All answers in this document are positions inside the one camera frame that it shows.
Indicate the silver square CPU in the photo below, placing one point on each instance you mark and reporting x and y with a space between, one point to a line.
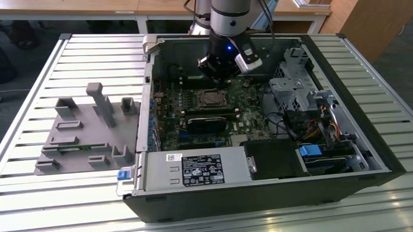
213 97

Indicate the black RAM slot bank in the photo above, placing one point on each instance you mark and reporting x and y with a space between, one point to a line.
197 83
210 112

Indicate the black rear case fan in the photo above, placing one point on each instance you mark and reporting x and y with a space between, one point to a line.
176 72

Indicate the pale blue teach pendant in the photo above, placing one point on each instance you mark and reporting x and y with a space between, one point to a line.
261 21

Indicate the perforated metal drive cage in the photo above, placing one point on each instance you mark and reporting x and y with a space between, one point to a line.
291 91

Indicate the black graphics card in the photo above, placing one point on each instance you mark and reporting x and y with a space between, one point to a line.
206 124

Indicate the green motherboard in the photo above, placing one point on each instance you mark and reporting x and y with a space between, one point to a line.
254 120

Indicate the small silver chipset heatsink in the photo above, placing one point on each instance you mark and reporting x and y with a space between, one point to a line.
240 139

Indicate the white paper stack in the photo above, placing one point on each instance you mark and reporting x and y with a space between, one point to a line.
300 2

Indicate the black plastic shroud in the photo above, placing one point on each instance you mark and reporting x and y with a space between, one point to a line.
275 157

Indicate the blue disk carrier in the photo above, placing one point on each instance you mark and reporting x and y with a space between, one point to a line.
309 151

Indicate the silver power supply unit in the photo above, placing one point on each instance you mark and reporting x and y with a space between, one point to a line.
161 169

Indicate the wooden cabinet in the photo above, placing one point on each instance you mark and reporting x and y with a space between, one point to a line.
371 24

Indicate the long wooden desk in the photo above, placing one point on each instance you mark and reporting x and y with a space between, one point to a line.
81 7

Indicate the gray parts rack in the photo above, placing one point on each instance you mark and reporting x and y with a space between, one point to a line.
87 135

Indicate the green RAM stick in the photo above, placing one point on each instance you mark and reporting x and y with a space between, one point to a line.
86 147

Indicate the blue case latch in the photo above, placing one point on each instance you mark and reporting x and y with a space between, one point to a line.
125 174

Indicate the black open PC case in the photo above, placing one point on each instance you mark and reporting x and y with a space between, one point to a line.
226 207

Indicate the dark office chair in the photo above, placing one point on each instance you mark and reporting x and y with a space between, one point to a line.
6 60

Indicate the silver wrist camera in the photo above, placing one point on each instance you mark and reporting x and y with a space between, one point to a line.
250 65

